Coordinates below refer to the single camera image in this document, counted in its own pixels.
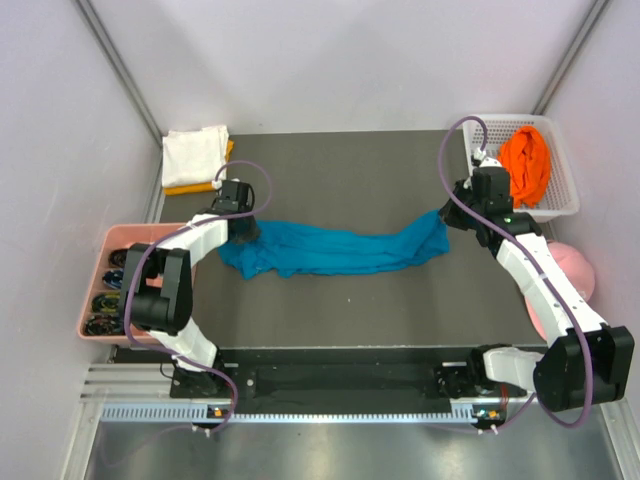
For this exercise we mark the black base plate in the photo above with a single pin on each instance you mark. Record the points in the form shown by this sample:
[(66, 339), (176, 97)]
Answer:
[(450, 365)]

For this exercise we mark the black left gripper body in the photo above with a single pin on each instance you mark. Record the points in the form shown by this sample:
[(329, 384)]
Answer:
[(249, 231)]

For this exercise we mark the white folded t shirt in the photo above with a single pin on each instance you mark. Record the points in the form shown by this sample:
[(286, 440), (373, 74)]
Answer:
[(193, 157)]

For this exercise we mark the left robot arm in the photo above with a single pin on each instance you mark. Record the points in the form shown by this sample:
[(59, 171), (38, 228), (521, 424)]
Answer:
[(157, 287)]

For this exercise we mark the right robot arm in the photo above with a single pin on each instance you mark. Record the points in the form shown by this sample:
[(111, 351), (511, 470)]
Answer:
[(586, 359)]

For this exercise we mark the orange crumpled t shirt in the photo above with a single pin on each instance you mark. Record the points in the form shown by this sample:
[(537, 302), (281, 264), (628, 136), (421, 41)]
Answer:
[(527, 158)]

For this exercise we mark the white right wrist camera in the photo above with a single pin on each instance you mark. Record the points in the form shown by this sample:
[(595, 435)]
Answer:
[(481, 159)]

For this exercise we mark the yellow folded t shirt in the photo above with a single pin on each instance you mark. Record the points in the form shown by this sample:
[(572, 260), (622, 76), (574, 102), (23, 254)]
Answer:
[(200, 187)]

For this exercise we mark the pink compartment tray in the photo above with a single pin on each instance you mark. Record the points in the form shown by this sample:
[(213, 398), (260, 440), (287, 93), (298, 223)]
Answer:
[(117, 237)]

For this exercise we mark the pink cap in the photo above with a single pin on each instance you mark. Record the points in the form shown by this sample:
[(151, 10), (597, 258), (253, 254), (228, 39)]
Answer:
[(578, 271)]

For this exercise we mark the blue t shirt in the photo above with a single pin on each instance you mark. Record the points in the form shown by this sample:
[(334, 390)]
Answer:
[(289, 249)]

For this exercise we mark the grey slotted cable duct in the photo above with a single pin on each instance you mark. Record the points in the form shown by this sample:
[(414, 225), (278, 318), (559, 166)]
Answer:
[(459, 414)]

